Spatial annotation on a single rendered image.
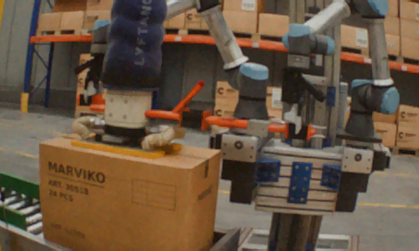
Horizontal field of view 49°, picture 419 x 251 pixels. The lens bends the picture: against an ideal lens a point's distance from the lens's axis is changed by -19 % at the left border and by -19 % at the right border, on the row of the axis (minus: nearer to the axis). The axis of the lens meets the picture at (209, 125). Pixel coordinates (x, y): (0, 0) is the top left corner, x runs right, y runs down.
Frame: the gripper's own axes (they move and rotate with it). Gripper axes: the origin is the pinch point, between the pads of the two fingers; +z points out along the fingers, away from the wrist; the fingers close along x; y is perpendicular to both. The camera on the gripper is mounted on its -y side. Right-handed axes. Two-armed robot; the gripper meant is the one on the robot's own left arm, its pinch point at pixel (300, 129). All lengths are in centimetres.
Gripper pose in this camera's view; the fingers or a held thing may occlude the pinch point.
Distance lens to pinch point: 181.8
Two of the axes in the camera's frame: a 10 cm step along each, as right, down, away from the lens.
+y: -9.6, -1.0, 2.4
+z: -0.8, 9.9, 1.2
